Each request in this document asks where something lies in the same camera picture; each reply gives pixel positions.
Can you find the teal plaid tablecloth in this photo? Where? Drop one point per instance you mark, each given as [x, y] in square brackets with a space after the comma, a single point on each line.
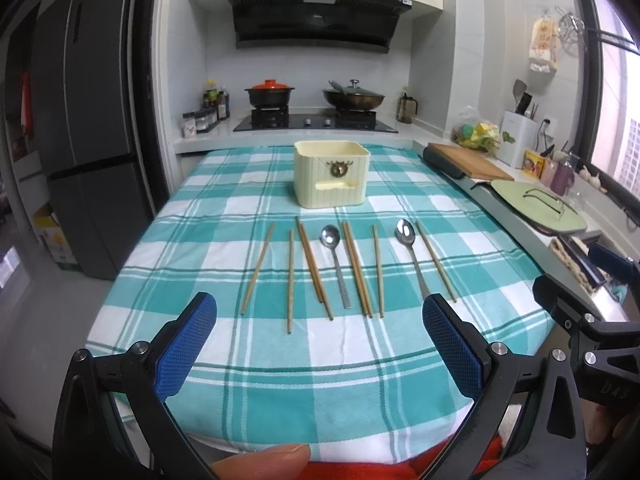
[355, 389]

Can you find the steel spoon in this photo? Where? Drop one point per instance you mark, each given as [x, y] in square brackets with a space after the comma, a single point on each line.
[330, 238]
[406, 236]

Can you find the bag with yellow sponges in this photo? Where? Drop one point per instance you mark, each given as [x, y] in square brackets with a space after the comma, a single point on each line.
[472, 131]

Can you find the cream utensil holder box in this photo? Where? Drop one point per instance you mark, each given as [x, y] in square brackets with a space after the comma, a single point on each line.
[330, 173]

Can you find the sauce bottles group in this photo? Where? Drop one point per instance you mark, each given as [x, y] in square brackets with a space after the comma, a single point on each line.
[216, 99]

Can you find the green lid with handle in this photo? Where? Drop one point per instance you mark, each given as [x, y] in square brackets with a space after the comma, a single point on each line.
[540, 207]

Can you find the black pot orange lid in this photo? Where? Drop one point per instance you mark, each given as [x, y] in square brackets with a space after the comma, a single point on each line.
[269, 94]

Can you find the person's left hand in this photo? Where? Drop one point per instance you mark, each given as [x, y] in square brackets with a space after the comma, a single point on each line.
[279, 462]

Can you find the dark double door refrigerator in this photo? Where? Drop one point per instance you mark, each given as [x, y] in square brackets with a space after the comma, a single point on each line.
[86, 132]

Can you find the white knife holder box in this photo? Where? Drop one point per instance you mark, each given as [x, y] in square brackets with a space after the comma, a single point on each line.
[517, 134]

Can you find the wooden cutting board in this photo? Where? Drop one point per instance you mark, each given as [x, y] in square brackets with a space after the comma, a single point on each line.
[471, 163]

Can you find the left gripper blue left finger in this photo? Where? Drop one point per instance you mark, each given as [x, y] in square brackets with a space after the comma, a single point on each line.
[180, 342]

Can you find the purple bottle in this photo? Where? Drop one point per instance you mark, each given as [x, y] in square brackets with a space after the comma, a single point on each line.
[563, 178]

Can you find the spice jar rack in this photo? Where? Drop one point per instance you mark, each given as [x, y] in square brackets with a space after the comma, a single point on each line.
[199, 122]

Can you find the black wok glass lid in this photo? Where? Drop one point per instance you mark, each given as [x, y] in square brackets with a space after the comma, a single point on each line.
[352, 97]

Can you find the black range hood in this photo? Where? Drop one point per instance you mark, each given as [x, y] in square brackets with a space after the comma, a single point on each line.
[359, 24]

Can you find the hanging printed bag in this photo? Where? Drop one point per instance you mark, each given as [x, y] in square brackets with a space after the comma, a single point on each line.
[542, 47]

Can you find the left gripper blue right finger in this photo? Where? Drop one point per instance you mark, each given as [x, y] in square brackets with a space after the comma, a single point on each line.
[460, 345]

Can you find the black tray under board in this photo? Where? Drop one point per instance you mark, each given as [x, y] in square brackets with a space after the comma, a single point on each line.
[450, 172]

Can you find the black gas stove top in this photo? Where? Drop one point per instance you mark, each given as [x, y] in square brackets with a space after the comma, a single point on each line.
[283, 119]

